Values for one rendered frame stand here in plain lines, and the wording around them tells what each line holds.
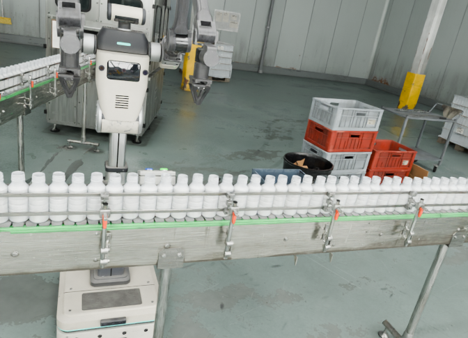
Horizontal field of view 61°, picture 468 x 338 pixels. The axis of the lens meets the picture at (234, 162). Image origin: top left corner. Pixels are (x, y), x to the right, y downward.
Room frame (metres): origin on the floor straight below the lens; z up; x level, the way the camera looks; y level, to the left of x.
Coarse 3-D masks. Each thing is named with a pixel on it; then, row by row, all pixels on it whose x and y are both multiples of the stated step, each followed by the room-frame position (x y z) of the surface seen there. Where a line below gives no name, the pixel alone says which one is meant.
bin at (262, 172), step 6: (258, 174) 2.01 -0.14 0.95; (264, 174) 2.12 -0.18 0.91; (270, 174) 2.14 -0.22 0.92; (276, 174) 2.15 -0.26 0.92; (282, 174) 2.17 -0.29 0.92; (288, 174) 2.18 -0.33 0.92; (294, 174) 2.20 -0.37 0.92; (300, 174) 2.19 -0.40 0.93; (264, 180) 1.94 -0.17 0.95; (276, 180) 2.16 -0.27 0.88; (288, 180) 2.19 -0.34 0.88; (330, 252) 1.71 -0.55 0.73; (294, 258) 1.63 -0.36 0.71; (330, 258) 1.70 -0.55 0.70
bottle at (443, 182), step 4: (440, 180) 1.84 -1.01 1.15; (444, 180) 1.82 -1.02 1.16; (448, 180) 1.82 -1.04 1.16; (440, 184) 1.83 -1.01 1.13; (444, 184) 1.82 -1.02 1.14; (440, 188) 1.81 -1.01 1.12; (444, 188) 1.81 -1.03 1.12; (440, 196) 1.81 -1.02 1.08; (444, 196) 1.81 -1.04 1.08; (436, 200) 1.81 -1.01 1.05; (440, 200) 1.80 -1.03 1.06; (432, 208) 1.81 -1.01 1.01; (436, 208) 1.80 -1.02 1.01; (440, 208) 1.81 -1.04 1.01
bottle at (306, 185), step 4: (304, 176) 1.53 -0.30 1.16; (308, 176) 1.55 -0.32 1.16; (304, 180) 1.52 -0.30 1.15; (308, 180) 1.52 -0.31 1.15; (300, 184) 1.53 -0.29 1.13; (304, 184) 1.52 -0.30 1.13; (308, 184) 1.52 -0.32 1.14; (304, 188) 1.51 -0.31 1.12; (308, 188) 1.51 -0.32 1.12; (312, 188) 1.52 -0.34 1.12; (300, 196) 1.51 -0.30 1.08; (304, 196) 1.50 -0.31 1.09; (308, 196) 1.51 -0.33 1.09; (300, 200) 1.51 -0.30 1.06; (304, 200) 1.50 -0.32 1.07; (308, 200) 1.51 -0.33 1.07; (300, 204) 1.51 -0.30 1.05; (304, 204) 1.50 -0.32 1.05; (308, 204) 1.52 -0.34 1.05; (296, 212) 1.51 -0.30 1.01; (300, 212) 1.50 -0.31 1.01; (304, 212) 1.51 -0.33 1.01
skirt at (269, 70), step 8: (0, 40) 11.36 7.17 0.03; (8, 40) 11.44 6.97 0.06; (16, 40) 11.52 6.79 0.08; (24, 40) 11.60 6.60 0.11; (32, 40) 11.68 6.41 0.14; (40, 40) 11.77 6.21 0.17; (232, 64) 14.12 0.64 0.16; (240, 64) 14.24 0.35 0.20; (248, 64) 14.36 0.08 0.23; (264, 72) 14.61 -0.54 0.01; (272, 72) 14.75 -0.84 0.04; (280, 72) 14.87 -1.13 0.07; (288, 72) 15.00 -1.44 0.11; (296, 72) 15.13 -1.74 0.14; (304, 72) 15.26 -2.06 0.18; (312, 72) 15.39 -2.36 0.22; (328, 80) 15.67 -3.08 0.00; (336, 80) 15.84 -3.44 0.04; (344, 80) 15.98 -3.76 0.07; (352, 80) 16.13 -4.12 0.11; (360, 80) 16.27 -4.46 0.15
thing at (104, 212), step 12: (312, 180) 1.65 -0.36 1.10; (108, 192) 1.18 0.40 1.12; (228, 192) 1.35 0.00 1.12; (228, 204) 1.33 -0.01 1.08; (336, 204) 1.47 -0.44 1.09; (408, 204) 1.70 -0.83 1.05; (420, 204) 1.63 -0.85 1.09; (108, 216) 1.12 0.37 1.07; (336, 216) 1.45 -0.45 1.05; (420, 216) 1.63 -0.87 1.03; (228, 228) 1.29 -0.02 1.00; (108, 240) 1.17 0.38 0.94; (228, 240) 1.29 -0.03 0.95; (324, 240) 1.51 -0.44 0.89; (408, 240) 1.64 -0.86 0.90; (228, 252) 1.29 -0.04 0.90
